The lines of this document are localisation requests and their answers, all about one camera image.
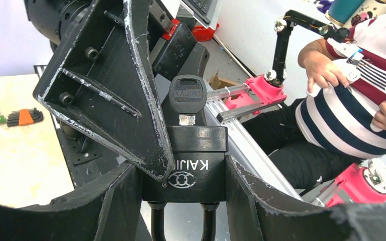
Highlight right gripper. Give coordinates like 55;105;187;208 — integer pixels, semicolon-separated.
33;1;210;182

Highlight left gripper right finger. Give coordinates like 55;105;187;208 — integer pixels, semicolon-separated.
226;156;386;240

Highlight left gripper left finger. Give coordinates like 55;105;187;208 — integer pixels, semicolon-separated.
0;162;142;240

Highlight black padlock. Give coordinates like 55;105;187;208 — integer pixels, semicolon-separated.
142;126;228;240

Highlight black fob key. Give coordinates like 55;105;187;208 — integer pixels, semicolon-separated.
162;75;207;126

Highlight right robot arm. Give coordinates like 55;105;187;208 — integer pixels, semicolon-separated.
25;1;208;182

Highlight orange tool at right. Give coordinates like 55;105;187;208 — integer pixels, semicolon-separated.
7;108;44;127

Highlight person in striped shirt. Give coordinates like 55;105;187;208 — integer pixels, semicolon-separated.
243;14;386;189

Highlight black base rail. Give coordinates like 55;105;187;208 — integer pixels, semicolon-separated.
51;115;126;189

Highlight pink fixture on rail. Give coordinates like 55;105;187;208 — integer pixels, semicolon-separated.
310;158;386;208

